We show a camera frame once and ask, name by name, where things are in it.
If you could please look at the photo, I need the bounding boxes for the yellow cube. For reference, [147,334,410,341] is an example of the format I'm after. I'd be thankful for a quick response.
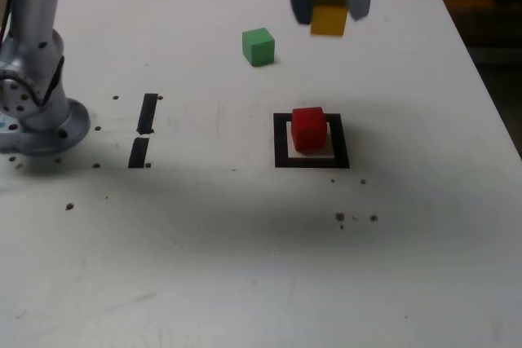
[309,0,350,37]

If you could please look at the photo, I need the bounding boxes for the green cube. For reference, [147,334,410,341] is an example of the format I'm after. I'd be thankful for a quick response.
[241,27,276,67]

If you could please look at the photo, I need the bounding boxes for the red cube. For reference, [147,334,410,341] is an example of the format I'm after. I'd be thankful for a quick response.
[291,106,329,155]

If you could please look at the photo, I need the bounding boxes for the black tape square outline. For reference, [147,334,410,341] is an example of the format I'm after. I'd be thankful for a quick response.
[272,112,351,170]

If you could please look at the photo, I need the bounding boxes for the black tape strip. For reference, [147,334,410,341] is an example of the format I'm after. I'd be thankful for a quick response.
[127,93,159,170]

